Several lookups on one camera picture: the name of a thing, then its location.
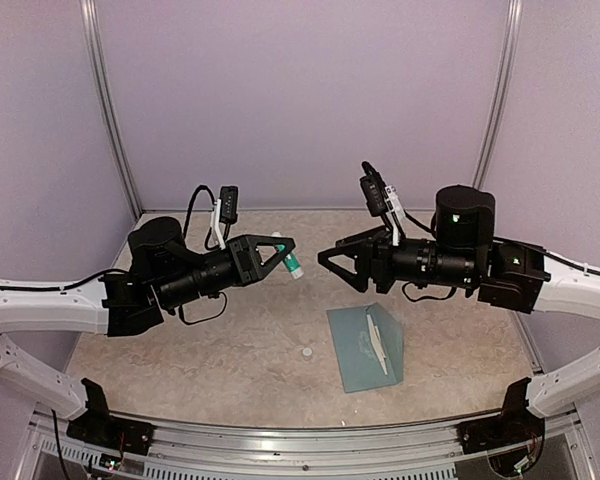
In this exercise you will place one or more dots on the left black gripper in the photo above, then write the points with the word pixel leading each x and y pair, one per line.
pixel 245 256

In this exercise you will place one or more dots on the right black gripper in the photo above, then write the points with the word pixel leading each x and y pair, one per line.
pixel 373 257

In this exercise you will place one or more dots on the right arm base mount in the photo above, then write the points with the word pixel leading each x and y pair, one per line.
pixel 514 423

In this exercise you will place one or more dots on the aluminium frame post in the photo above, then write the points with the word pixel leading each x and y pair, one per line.
pixel 96 54
pixel 500 94

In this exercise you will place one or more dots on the right aluminium frame post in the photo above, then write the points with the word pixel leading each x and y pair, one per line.
pixel 500 94

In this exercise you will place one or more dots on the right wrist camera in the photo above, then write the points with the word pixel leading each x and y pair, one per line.
pixel 382 201

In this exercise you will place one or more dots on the front aluminium rail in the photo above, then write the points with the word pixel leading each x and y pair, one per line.
pixel 184 450

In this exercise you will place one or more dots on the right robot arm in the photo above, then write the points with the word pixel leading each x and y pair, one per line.
pixel 464 254

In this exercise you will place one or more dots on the white letter sheet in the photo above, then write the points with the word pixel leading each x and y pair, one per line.
pixel 376 343

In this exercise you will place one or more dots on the white green glue stick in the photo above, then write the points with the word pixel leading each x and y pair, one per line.
pixel 290 261

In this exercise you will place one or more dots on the left aluminium frame post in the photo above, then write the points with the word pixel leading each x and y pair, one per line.
pixel 96 54

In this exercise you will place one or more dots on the teal blue envelope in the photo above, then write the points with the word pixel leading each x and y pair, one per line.
pixel 358 365

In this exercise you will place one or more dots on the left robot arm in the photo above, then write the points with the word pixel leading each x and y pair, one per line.
pixel 164 276

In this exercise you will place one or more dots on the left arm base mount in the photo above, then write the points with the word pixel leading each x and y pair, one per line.
pixel 97 426

